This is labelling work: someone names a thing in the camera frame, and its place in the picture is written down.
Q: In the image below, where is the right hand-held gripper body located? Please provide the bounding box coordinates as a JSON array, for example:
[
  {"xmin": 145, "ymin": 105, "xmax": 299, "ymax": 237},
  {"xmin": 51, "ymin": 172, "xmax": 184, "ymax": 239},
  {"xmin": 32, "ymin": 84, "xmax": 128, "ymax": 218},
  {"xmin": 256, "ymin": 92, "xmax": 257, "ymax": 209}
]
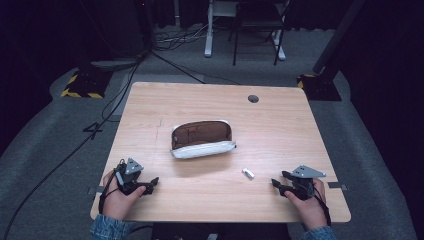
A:
[{"xmin": 282, "ymin": 164, "xmax": 327, "ymax": 201}]

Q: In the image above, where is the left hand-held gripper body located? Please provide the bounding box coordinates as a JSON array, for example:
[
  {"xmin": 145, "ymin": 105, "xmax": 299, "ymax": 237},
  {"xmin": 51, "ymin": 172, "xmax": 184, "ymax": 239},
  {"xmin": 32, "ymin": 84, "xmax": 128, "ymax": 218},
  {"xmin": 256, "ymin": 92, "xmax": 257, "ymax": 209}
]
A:
[{"xmin": 113, "ymin": 157, "xmax": 155, "ymax": 197}]

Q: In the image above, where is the white pencil case brown lining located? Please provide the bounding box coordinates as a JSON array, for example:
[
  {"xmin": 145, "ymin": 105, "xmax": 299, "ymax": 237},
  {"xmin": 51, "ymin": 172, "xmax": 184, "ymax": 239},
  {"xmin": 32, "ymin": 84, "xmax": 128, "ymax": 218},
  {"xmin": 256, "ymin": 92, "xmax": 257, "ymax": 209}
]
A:
[{"xmin": 170, "ymin": 119, "xmax": 238, "ymax": 160}]

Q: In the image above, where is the person's right hand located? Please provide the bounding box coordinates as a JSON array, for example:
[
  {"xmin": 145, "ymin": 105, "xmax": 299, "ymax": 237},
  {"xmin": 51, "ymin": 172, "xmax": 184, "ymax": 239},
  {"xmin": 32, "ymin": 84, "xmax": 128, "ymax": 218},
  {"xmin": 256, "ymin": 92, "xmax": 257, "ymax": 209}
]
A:
[{"xmin": 283, "ymin": 177, "xmax": 329, "ymax": 232}]

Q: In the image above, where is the person's left hand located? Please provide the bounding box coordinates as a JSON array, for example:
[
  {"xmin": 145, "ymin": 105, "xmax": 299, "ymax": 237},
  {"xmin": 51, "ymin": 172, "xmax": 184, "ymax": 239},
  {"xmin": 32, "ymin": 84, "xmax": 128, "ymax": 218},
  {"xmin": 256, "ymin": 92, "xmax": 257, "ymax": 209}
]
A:
[{"xmin": 102, "ymin": 169, "xmax": 147, "ymax": 222}]

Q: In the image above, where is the grey tape piece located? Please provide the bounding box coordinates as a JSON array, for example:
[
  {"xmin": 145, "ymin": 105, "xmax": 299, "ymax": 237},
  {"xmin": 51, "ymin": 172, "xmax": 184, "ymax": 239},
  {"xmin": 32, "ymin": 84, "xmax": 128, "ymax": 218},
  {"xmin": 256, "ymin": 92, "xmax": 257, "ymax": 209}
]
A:
[{"xmin": 327, "ymin": 181, "xmax": 348, "ymax": 192}]

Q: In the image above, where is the denim right sleeve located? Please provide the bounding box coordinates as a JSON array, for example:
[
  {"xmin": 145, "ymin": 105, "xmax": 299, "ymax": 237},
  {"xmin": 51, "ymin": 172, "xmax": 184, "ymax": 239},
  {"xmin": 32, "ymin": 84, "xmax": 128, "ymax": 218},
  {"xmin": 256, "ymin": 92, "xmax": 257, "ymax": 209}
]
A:
[{"xmin": 301, "ymin": 225, "xmax": 338, "ymax": 240}]

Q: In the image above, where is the denim sleeve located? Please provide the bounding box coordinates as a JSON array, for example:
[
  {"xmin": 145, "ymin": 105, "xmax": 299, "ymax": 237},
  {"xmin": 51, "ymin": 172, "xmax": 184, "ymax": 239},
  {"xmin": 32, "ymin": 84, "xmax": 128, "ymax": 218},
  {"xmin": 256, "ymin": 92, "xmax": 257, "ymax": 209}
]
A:
[
  {"xmin": 89, "ymin": 214, "xmax": 138, "ymax": 240},
  {"xmin": 301, "ymin": 225, "xmax": 338, "ymax": 240}
]

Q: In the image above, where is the denim left sleeve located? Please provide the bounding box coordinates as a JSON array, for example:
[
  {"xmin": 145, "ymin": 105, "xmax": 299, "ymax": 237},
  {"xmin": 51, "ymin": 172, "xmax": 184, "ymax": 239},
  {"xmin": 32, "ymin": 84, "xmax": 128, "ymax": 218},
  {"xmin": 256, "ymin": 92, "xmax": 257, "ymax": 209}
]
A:
[{"xmin": 89, "ymin": 214, "xmax": 138, "ymax": 240}]

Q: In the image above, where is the black yellow striped stand base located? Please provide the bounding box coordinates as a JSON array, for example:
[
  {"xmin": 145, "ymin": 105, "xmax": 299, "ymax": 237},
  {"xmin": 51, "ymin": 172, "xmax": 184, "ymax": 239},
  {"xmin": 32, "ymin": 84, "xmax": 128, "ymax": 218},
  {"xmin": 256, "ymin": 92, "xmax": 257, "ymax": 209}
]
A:
[
  {"xmin": 296, "ymin": 72, "xmax": 343, "ymax": 102},
  {"xmin": 60, "ymin": 68, "xmax": 114, "ymax": 100}
]

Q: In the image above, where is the black slanted stand pole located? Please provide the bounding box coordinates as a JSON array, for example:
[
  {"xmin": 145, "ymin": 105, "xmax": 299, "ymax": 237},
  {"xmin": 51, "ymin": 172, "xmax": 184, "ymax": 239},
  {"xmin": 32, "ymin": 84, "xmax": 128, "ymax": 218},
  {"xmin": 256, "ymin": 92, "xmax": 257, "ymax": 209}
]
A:
[{"xmin": 311, "ymin": 0, "xmax": 368, "ymax": 75}]

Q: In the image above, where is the black chair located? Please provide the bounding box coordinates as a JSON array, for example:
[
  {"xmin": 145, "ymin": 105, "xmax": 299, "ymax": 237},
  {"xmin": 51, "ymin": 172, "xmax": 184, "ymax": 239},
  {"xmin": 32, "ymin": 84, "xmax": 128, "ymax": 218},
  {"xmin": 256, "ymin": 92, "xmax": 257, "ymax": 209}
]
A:
[{"xmin": 227, "ymin": 0, "xmax": 292, "ymax": 67}]

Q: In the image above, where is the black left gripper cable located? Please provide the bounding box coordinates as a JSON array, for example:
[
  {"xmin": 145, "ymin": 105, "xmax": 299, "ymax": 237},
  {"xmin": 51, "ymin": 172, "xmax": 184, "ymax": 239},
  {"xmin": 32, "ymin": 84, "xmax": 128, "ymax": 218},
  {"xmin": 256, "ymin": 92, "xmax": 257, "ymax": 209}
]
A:
[{"xmin": 98, "ymin": 168, "xmax": 122, "ymax": 215}]

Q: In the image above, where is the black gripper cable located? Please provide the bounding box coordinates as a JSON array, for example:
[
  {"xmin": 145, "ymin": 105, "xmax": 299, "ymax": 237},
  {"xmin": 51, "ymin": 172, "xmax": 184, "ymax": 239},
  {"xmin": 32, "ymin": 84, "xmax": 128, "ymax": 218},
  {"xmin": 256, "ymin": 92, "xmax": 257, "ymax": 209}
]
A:
[
  {"xmin": 98, "ymin": 168, "xmax": 122, "ymax": 215},
  {"xmin": 312, "ymin": 186, "xmax": 333, "ymax": 228}
]

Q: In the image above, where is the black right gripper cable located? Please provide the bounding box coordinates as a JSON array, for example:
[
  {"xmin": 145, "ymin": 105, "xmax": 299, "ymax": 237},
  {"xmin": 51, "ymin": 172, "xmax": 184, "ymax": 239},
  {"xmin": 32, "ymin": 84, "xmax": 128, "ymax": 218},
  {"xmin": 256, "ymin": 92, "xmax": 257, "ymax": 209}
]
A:
[{"xmin": 312, "ymin": 186, "xmax": 333, "ymax": 228}]

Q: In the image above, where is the long black floor cable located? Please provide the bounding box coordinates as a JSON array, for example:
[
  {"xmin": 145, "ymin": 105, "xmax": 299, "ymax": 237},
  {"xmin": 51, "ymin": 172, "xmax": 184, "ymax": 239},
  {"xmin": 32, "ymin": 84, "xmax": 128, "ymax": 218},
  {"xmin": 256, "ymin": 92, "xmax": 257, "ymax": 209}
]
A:
[{"xmin": 1, "ymin": 49, "xmax": 148, "ymax": 240}]

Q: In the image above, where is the bundle of floor cables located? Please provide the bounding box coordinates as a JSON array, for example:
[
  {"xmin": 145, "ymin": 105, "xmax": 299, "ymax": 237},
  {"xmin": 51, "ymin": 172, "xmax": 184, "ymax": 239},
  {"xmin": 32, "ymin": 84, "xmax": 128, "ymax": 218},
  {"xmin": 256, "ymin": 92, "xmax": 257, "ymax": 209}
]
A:
[{"xmin": 151, "ymin": 23, "xmax": 214, "ymax": 53}]

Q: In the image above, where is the white desk frame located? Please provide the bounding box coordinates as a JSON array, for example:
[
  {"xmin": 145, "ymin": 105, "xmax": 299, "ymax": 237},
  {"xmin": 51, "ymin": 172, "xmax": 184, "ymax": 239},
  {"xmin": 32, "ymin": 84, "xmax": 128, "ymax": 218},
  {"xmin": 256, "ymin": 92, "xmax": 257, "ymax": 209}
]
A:
[{"xmin": 203, "ymin": 0, "xmax": 287, "ymax": 62}]

